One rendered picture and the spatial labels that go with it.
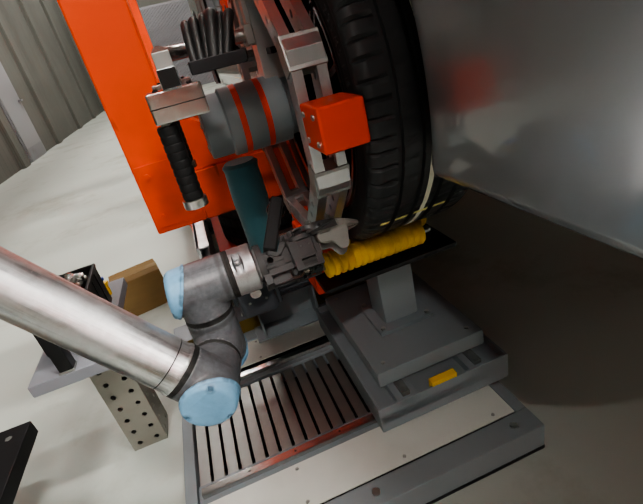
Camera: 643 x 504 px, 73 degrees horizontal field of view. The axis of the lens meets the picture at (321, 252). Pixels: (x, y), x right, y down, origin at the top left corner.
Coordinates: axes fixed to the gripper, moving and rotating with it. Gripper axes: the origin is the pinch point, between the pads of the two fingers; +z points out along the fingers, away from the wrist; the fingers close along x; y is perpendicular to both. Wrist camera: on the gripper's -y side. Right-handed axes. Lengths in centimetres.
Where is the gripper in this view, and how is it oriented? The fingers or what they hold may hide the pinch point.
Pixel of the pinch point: (350, 220)
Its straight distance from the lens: 86.5
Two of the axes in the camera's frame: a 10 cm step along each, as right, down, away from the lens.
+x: 0.6, -3.5, -9.3
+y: 3.8, 8.8, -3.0
